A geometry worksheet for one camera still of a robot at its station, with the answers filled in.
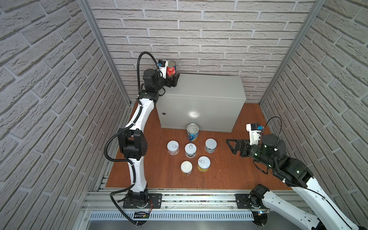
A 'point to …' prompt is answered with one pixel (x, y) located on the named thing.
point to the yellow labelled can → (203, 163)
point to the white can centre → (190, 150)
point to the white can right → (211, 144)
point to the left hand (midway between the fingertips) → (173, 68)
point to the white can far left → (173, 147)
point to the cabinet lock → (163, 113)
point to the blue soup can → (192, 132)
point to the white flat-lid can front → (186, 167)
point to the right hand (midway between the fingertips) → (233, 140)
